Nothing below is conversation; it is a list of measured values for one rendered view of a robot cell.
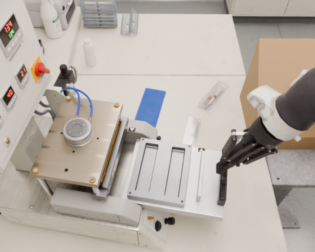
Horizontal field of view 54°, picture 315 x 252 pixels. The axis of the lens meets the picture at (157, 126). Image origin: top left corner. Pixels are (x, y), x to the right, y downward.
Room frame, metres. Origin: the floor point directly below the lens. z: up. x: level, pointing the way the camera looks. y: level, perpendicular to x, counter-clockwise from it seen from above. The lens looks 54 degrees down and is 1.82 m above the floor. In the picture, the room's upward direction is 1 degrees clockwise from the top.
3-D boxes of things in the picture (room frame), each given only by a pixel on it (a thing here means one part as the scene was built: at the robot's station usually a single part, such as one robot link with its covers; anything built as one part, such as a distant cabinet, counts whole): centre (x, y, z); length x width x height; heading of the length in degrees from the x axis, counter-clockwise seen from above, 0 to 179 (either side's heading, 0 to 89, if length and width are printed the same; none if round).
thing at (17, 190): (0.49, 0.25, 0.93); 0.46 x 0.35 x 0.01; 81
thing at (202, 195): (0.44, -0.06, 0.97); 0.30 x 0.22 x 0.08; 81
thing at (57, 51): (1.17, 0.58, 0.77); 0.84 x 0.30 x 0.04; 1
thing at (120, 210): (0.34, 0.17, 0.96); 0.25 x 0.05 x 0.07; 81
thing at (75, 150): (0.51, 0.24, 1.08); 0.31 x 0.24 x 0.13; 171
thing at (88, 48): (1.16, 0.33, 0.82); 0.05 x 0.05 x 0.14
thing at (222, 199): (0.42, -0.20, 0.99); 0.15 x 0.02 x 0.04; 171
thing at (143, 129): (0.61, 0.12, 0.96); 0.26 x 0.05 x 0.07; 81
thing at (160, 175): (0.45, -0.01, 0.98); 0.20 x 0.17 x 0.03; 171
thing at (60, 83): (0.72, 0.31, 1.05); 0.15 x 0.05 x 0.15; 171
